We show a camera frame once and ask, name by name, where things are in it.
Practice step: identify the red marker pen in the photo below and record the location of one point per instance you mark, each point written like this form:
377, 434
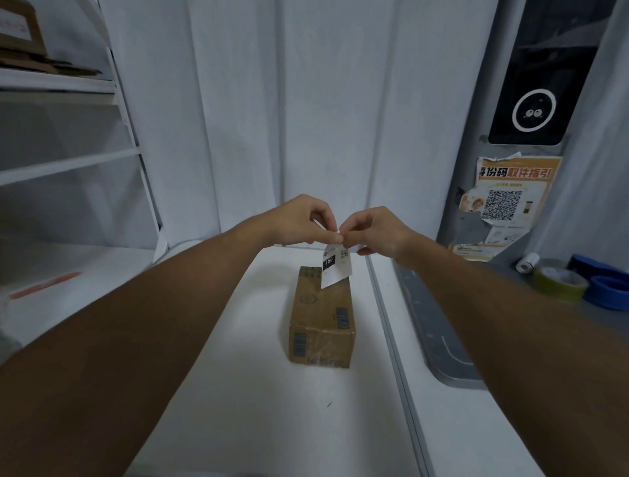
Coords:
44, 286

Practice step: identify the small white label roll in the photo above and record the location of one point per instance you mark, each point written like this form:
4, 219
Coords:
527, 263

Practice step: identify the white curtain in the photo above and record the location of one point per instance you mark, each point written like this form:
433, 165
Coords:
319, 98

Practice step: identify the orange paper poster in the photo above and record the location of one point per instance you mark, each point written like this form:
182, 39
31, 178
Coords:
538, 196

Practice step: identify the grey scanner post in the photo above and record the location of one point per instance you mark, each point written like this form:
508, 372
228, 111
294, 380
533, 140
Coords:
467, 172

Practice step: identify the brown cardboard box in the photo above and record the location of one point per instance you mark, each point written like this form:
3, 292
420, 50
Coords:
319, 319

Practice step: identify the olive packing tape roll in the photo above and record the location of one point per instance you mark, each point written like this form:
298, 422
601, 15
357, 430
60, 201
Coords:
557, 290

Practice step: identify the person's right hand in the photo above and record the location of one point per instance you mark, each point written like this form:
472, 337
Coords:
383, 233

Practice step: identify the person's right forearm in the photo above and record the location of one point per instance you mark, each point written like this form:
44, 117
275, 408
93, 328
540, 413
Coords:
530, 354

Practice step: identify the dark blue tape roll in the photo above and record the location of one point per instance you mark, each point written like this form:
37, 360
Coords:
594, 263

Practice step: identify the white shipping label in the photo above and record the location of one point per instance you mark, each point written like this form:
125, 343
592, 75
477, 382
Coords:
336, 272

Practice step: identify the white shelf rack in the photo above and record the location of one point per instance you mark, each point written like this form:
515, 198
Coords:
73, 159

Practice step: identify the bright blue tape roll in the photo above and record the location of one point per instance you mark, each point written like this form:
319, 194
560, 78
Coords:
607, 297

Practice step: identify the person's left hand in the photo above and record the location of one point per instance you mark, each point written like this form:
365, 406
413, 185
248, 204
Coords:
300, 221

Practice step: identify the small labelled carton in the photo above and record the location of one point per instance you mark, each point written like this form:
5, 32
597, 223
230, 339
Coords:
19, 29

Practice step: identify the person's left forearm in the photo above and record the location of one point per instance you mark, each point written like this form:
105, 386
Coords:
123, 354

